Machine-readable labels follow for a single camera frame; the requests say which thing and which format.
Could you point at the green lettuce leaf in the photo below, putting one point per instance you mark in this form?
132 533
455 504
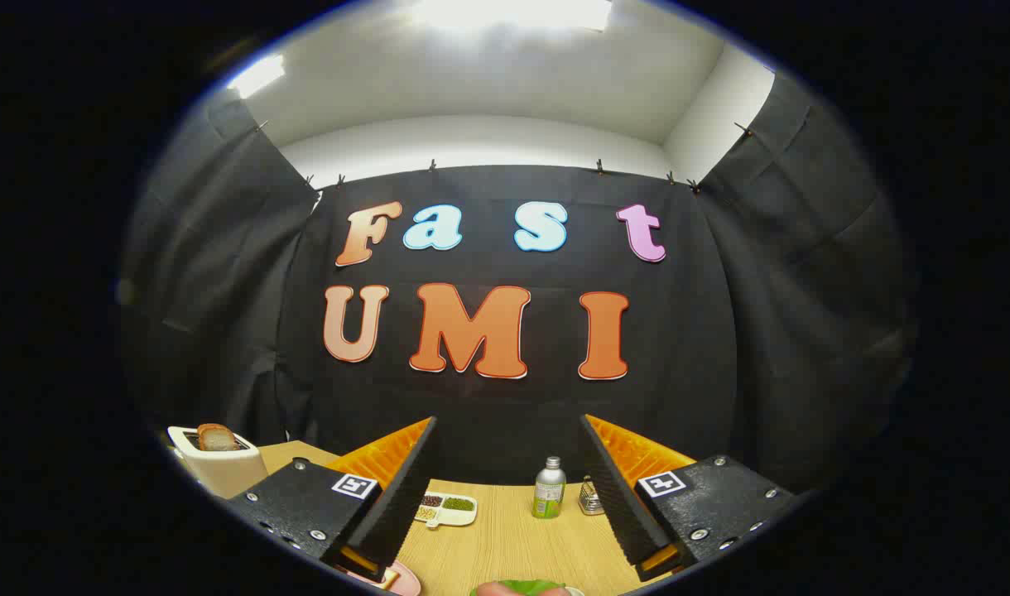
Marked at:
526 588

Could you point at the green mung beans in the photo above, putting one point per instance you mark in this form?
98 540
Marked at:
459 503

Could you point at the yellow soybeans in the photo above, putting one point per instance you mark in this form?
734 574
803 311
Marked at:
426 513

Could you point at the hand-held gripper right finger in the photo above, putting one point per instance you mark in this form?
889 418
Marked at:
621 505

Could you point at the ceiling light panel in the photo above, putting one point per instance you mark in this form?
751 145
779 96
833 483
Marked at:
257 74
513 12

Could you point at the toasted bread slice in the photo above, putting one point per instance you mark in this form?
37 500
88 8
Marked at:
215 437

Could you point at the black backdrop cloth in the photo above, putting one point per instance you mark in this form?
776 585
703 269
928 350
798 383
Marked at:
488 414

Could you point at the white toaster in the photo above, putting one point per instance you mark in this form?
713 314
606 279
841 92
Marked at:
223 473

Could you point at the white divided dish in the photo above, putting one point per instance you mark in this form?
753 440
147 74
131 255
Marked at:
459 518

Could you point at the pink plate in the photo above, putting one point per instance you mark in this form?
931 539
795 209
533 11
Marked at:
406 579

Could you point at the green label metal bottle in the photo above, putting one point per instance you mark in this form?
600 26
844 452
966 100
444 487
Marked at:
548 497

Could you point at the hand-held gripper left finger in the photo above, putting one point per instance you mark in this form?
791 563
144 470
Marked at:
406 497

